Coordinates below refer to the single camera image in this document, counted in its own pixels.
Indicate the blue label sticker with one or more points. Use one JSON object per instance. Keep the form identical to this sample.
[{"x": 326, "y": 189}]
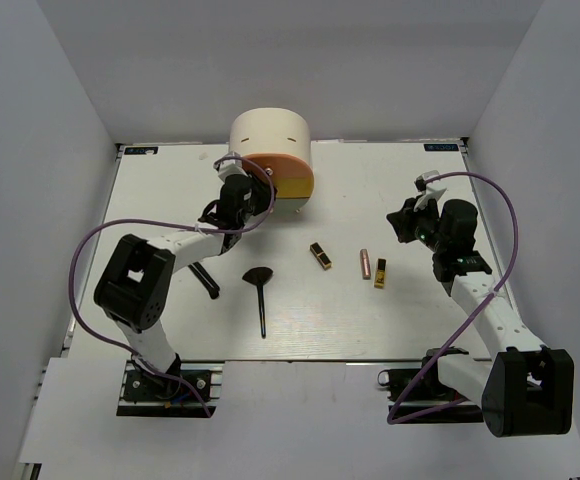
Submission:
[
  {"x": 440, "y": 147},
  {"x": 141, "y": 150}
]

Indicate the black fan makeup brush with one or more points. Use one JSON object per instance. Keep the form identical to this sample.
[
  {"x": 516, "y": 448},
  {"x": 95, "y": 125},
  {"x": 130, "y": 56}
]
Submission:
[{"x": 259, "y": 277}]

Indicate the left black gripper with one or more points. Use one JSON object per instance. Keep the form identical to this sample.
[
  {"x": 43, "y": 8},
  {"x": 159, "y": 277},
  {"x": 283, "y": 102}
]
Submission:
[{"x": 263, "y": 192}]

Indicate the yellow drawer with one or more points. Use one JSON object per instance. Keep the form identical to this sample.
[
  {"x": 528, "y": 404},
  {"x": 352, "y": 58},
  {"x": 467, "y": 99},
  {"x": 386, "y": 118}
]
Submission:
[{"x": 294, "y": 187}]

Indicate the black gold nail polish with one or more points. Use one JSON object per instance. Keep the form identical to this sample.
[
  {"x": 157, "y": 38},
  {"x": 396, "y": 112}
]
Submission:
[{"x": 380, "y": 273}]

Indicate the blue label sticker right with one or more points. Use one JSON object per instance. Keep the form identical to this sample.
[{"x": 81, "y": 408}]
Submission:
[{"x": 440, "y": 147}]

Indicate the black gold lipstick case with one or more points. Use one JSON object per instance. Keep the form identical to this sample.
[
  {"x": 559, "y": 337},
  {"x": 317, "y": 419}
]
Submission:
[{"x": 320, "y": 256}]

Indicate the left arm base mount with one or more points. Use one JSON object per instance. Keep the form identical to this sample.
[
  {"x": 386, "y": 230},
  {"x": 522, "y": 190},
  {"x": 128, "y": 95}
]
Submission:
[{"x": 142, "y": 396}]

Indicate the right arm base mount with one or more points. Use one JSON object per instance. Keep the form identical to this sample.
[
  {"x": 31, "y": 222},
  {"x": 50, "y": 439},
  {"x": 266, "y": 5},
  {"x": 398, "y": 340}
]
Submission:
[{"x": 427, "y": 393}]

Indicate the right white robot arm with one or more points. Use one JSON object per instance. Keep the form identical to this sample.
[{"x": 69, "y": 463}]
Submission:
[{"x": 528, "y": 389}]

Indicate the blue label sticker left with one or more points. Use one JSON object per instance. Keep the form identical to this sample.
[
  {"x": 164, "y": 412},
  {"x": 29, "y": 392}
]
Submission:
[{"x": 141, "y": 150}]

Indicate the cream round drawer organizer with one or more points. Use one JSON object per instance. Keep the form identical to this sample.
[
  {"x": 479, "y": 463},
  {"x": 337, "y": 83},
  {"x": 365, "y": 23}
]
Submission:
[{"x": 271, "y": 130}]

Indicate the rose gold lipstick tube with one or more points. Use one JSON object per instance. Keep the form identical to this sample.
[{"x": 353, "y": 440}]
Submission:
[{"x": 365, "y": 264}]

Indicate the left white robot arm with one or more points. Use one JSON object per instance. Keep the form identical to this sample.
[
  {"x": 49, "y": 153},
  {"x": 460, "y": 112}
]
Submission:
[{"x": 134, "y": 286}]

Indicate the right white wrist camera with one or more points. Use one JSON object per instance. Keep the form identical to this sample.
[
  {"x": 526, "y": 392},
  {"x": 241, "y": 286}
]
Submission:
[{"x": 429, "y": 189}]

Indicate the orange top drawer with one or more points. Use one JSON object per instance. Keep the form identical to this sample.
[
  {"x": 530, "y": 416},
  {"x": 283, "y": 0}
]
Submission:
[{"x": 283, "y": 166}]

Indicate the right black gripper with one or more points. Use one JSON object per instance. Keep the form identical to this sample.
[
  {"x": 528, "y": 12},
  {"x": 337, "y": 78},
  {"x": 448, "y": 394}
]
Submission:
[{"x": 403, "y": 220}]

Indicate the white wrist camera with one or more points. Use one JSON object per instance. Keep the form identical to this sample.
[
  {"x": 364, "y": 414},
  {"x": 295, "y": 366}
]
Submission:
[
  {"x": 429, "y": 189},
  {"x": 228, "y": 166}
]

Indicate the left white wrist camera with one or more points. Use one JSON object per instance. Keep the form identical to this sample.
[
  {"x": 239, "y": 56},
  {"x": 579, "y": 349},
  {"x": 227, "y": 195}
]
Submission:
[{"x": 228, "y": 166}]

